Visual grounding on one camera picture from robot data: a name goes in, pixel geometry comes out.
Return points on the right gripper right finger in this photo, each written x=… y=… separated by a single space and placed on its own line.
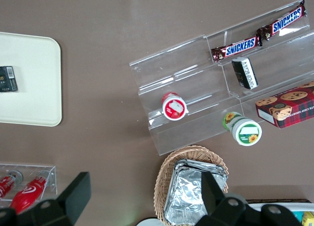
x=211 y=194

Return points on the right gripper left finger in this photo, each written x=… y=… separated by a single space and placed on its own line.
x=76 y=194

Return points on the white rectangular snack tray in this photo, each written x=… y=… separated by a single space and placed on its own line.
x=255 y=206

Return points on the light wicker oval basket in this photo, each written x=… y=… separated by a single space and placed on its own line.
x=162 y=186

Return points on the beige plastic tray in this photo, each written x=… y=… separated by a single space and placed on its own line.
x=32 y=95

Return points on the stack of foil trays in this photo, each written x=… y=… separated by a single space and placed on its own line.
x=186 y=191

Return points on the clear acrylic bottle rack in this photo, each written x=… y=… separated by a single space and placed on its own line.
x=52 y=177

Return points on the red cola bottle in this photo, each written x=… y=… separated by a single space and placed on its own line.
x=6 y=186
x=27 y=195

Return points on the green lid sunflower cup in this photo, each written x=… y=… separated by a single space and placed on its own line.
x=246 y=132

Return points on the teal snack packet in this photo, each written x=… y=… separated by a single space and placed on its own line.
x=298 y=215

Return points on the red lid strawberry cup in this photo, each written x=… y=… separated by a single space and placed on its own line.
x=174 y=108

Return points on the yellow snack packet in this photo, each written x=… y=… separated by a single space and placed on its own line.
x=309 y=218

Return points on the red plaid cookie box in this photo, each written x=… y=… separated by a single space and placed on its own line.
x=292 y=108

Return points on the clear acrylic stepped shelf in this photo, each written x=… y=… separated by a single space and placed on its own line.
x=191 y=76

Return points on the black box with white side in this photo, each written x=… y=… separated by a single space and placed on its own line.
x=245 y=73

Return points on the small black card box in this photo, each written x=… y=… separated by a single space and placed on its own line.
x=8 y=78

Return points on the Snickers chocolate bar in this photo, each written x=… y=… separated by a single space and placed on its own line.
x=239 y=48
x=285 y=22

